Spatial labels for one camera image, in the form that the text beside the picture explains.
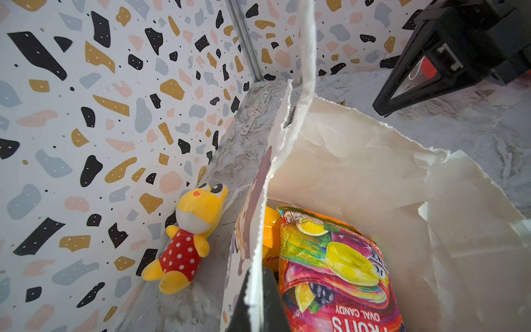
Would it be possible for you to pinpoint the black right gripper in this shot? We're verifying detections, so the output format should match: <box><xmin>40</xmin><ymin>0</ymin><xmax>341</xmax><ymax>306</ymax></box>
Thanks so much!
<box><xmin>373</xmin><ymin>1</ymin><xmax>530</xmax><ymax>116</ymax></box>

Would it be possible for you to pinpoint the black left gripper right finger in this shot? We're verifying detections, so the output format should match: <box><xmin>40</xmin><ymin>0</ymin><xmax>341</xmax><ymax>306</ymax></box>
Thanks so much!
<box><xmin>261</xmin><ymin>268</ymin><xmax>290</xmax><ymax>332</ymax></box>

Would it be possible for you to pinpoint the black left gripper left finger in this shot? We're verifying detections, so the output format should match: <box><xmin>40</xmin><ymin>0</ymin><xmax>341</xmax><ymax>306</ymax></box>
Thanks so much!
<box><xmin>226</xmin><ymin>271</ymin><xmax>251</xmax><ymax>332</ymax></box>

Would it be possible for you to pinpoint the Fox's fruits candy bag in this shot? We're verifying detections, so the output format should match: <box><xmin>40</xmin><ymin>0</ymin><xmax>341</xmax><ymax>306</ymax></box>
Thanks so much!
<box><xmin>277</xmin><ymin>206</ymin><xmax>405</xmax><ymax>331</ymax></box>

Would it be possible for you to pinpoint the white printed paper bag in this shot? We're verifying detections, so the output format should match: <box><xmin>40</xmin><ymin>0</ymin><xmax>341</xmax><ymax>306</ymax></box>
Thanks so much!
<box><xmin>220</xmin><ymin>1</ymin><xmax>530</xmax><ymax>331</ymax></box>

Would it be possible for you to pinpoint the yellow snack packet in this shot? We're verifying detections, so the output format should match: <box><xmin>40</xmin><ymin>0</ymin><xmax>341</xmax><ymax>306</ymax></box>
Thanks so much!
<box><xmin>262</xmin><ymin>206</ymin><xmax>282</xmax><ymax>273</ymax></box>

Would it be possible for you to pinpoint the yellow plush toy red dress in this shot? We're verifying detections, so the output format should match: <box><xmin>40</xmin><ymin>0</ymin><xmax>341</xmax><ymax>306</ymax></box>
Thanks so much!
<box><xmin>141</xmin><ymin>183</ymin><xmax>228</xmax><ymax>294</ymax></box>

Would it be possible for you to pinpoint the flat metal perforated bracket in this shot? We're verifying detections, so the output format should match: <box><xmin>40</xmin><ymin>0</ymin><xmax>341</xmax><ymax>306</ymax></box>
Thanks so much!
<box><xmin>240</xmin><ymin>89</ymin><xmax>270</xmax><ymax>136</ymax></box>

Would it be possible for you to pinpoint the aluminium left corner post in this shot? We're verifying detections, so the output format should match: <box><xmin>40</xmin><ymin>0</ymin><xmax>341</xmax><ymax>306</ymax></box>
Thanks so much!
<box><xmin>225</xmin><ymin>0</ymin><xmax>264</xmax><ymax>82</ymax></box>

